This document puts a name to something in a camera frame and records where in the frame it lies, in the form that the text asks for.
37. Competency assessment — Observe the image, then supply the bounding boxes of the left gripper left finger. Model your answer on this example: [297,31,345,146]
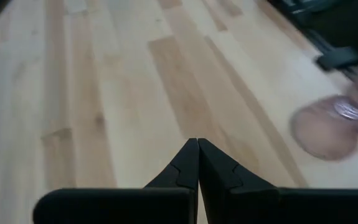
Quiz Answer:
[144,138,199,189]

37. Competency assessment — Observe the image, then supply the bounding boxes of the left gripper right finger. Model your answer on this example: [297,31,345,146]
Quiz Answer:
[198,138,280,195]

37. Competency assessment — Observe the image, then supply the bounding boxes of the black aluminium table frame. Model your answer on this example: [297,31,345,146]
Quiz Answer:
[267,0,332,54]

